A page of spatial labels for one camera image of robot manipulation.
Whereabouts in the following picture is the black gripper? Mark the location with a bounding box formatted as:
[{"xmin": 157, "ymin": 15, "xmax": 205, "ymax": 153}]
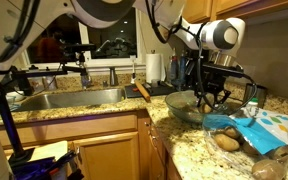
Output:
[{"xmin": 201, "ymin": 75, "xmax": 234, "ymax": 110}]

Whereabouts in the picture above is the clear glass bowl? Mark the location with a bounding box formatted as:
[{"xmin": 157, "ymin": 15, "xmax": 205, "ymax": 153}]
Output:
[{"xmin": 165, "ymin": 90, "xmax": 233, "ymax": 125}]

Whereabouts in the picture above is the plastic potato bag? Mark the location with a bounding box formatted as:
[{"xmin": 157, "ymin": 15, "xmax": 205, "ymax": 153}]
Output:
[{"xmin": 202, "ymin": 106, "xmax": 288, "ymax": 180}]

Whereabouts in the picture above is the large brown potato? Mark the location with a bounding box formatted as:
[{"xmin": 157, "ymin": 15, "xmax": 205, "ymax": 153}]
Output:
[{"xmin": 251, "ymin": 159, "xmax": 287, "ymax": 180}]

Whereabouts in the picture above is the small white bowl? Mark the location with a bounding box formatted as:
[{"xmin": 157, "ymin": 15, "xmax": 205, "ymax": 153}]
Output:
[{"xmin": 5, "ymin": 90, "xmax": 27, "ymax": 103}]

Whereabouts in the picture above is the black coffee maker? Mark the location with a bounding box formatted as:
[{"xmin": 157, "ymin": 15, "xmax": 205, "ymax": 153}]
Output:
[{"xmin": 184, "ymin": 49, "xmax": 212, "ymax": 93}]

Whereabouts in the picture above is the white jar green lid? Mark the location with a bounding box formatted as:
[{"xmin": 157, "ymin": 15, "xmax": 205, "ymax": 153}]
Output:
[{"xmin": 245, "ymin": 97, "xmax": 259, "ymax": 109}]

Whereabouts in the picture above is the blue bottle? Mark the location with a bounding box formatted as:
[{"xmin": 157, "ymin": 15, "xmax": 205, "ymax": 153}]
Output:
[{"xmin": 178, "ymin": 49, "xmax": 188, "ymax": 90}]

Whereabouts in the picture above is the stainless steel cup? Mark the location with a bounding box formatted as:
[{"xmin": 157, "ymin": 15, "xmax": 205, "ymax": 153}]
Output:
[{"xmin": 243, "ymin": 83, "xmax": 268, "ymax": 109}]

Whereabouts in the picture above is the clear spray bottle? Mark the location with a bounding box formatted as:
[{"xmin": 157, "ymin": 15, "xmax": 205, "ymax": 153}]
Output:
[{"xmin": 168, "ymin": 47, "xmax": 180, "ymax": 83}]

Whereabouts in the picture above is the black counter mat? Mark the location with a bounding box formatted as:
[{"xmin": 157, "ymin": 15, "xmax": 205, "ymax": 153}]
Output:
[{"xmin": 123, "ymin": 83, "xmax": 178, "ymax": 99}]

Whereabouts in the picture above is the white paper towel roll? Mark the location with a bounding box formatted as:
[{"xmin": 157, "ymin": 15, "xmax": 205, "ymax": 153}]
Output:
[{"xmin": 145, "ymin": 49, "xmax": 167, "ymax": 84}]

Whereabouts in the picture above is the white dish brush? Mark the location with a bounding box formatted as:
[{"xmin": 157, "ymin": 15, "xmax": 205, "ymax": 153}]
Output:
[{"xmin": 129, "ymin": 54, "xmax": 138, "ymax": 85}]

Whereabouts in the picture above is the metal soap dispenser pump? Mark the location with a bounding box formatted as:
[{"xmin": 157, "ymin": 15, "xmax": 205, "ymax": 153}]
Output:
[{"xmin": 108, "ymin": 66, "xmax": 119, "ymax": 88}]

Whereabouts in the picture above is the kitchen window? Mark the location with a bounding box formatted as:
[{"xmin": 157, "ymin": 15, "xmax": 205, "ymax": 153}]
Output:
[{"xmin": 12, "ymin": 6, "xmax": 143, "ymax": 68}]

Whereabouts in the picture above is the wooden lower cabinet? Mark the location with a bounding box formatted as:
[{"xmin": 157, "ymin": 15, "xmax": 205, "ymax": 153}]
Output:
[{"xmin": 0, "ymin": 109, "xmax": 183, "ymax": 180}]

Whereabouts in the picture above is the chrome sink faucet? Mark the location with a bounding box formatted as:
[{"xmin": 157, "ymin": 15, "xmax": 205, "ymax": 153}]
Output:
[{"xmin": 80, "ymin": 71, "xmax": 93, "ymax": 89}]

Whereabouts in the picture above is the stainless steel sink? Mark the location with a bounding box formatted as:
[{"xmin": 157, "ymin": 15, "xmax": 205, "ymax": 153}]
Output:
[{"xmin": 15, "ymin": 87, "xmax": 127, "ymax": 113}]

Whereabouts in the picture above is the small glass jar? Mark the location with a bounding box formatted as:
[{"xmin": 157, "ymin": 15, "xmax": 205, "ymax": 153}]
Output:
[{"xmin": 42, "ymin": 75, "xmax": 58, "ymax": 91}]

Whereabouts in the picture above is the dark purple black equipment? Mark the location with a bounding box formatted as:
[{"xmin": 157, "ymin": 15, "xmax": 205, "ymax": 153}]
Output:
[{"xmin": 10, "ymin": 149, "xmax": 85, "ymax": 180}]

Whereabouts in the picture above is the black pole stand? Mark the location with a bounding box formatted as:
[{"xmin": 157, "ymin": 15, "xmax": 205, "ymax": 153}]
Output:
[{"xmin": 0, "ymin": 89, "xmax": 36, "ymax": 165}]

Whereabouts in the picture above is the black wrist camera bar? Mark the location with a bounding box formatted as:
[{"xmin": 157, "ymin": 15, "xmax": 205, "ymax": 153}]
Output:
[{"xmin": 202, "ymin": 63, "xmax": 246, "ymax": 78}]

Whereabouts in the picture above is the wooden handled utensil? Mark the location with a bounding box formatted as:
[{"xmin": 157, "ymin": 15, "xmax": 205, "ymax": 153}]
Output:
[{"xmin": 134, "ymin": 80, "xmax": 152, "ymax": 103}]

